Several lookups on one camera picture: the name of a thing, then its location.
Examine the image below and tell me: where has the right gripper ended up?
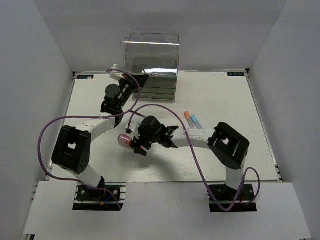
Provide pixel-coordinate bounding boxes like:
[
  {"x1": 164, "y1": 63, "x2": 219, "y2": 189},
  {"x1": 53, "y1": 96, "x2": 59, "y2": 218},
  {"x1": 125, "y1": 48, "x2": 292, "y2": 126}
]
[{"x1": 131, "y1": 124, "x2": 160, "y2": 156}]

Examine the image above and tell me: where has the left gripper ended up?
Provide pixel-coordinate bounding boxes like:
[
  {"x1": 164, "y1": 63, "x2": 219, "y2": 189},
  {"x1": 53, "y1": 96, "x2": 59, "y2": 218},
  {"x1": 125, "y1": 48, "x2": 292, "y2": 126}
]
[{"x1": 117, "y1": 72, "x2": 149, "y2": 110}]

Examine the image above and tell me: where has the pink marker tube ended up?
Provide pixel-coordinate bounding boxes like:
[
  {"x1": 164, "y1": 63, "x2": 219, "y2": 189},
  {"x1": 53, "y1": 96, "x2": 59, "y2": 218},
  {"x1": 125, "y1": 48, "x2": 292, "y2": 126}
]
[{"x1": 117, "y1": 134, "x2": 132, "y2": 146}]

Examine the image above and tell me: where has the clear acrylic drawer organizer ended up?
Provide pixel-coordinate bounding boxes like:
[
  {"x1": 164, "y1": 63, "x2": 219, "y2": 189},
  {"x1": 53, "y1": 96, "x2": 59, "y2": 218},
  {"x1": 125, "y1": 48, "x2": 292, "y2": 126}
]
[{"x1": 123, "y1": 31, "x2": 180, "y2": 102}]

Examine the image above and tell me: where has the orange highlighter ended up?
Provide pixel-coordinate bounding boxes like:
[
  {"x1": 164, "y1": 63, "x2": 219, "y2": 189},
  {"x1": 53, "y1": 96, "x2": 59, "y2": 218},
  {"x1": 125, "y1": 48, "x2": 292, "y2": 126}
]
[{"x1": 184, "y1": 111, "x2": 196, "y2": 129}]

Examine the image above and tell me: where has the blue highlighter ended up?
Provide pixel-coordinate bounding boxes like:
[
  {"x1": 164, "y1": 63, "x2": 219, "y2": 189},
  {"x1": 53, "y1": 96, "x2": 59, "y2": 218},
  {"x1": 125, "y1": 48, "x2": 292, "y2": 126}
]
[{"x1": 191, "y1": 114, "x2": 203, "y2": 129}]

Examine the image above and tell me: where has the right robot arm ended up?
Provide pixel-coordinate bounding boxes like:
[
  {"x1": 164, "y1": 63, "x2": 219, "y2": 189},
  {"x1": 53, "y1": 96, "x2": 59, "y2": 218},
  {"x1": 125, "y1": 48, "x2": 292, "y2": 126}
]
[{"x1": 128, "y1": 116, "x2": 250, "y2": 200}]

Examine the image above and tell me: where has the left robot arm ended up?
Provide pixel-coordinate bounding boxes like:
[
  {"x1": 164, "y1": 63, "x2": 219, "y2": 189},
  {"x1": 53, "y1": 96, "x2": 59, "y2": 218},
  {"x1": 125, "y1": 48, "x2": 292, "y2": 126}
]
[{"x1": 51, "y1": 74, "x2": 150, "y2": 200}]

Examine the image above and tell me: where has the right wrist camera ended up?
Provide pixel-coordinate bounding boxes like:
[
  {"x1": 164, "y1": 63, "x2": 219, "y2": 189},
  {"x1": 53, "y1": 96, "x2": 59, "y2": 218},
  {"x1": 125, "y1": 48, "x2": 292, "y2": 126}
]
[{"x1": 125, "y1": 121, "x2": 140, "y2": 136}]

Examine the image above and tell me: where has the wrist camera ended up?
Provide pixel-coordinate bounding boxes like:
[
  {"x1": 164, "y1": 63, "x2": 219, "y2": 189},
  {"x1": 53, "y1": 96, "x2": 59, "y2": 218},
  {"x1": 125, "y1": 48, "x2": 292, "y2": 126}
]
[
  {"x1": 109, "y1": 63, "x2": 123, "y2": 82},
  {"x1": 125, "y1": 121, "x2": 140, "y2": 136}
]

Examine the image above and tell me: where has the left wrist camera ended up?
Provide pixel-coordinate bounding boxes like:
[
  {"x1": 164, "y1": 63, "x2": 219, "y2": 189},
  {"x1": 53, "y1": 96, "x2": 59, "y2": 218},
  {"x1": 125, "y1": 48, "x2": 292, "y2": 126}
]
[{"x1": 109, "y1": 63, "x2": 123, "y2": 82}]

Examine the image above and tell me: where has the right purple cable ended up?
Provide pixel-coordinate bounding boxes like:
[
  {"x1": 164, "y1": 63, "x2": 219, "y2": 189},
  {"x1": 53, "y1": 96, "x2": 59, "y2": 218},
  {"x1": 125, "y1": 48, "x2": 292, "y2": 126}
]
[{"x1": 125, "y1": 103, "x2": 261, "y2": 212}]

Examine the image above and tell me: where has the purple cable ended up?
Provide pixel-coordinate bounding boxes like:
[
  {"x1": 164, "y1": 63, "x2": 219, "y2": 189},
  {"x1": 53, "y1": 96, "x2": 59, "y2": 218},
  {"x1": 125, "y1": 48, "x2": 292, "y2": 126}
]
[
  {"x1": 37, "y1": 68, "x2": 148, "y2": 210},
  {"x1": 125, "y1": 103, "x2": 261, "y2": 212}
]

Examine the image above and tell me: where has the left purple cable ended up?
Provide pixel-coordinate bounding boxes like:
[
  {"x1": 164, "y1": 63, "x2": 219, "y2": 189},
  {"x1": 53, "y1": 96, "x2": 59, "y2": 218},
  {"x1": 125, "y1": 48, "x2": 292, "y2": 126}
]
[{"x1": 37, "y1": 68, "x2": 148, "y2": 210}]

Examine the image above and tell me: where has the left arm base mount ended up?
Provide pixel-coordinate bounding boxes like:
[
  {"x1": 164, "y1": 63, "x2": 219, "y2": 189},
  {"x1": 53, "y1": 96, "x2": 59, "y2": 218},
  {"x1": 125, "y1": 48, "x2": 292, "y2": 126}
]
[{"x1": 72, "y1": 183, "x2": 127, "y2": 212}]

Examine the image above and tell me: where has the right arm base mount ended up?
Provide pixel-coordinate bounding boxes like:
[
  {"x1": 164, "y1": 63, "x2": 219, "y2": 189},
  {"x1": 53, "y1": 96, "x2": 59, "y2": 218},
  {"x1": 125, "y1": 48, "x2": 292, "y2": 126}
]
[{"x1": 209, "y1": 183, "x2": 257, "y2": 213}]

